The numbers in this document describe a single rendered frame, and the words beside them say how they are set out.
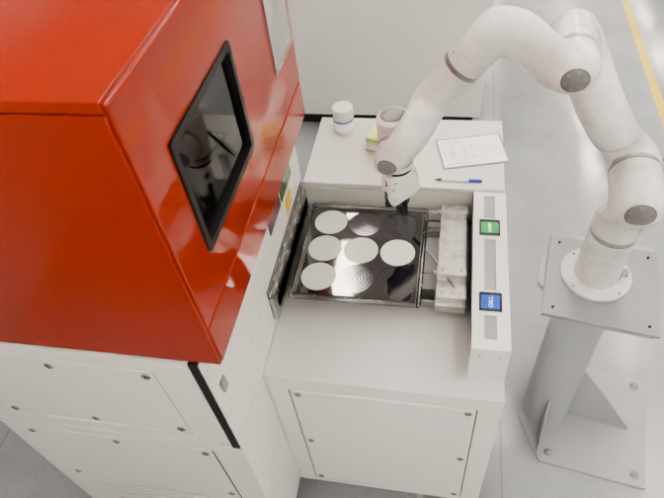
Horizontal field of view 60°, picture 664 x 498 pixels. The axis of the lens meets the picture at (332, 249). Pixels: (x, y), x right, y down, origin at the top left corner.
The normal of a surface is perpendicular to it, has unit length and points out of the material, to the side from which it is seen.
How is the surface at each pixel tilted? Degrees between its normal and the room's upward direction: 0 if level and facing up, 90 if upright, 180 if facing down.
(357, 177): 0
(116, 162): 90
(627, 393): 0
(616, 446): 0
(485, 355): 90
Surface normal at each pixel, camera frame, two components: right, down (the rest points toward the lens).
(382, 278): -0.10, -0.66
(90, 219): -0.17, 0.75
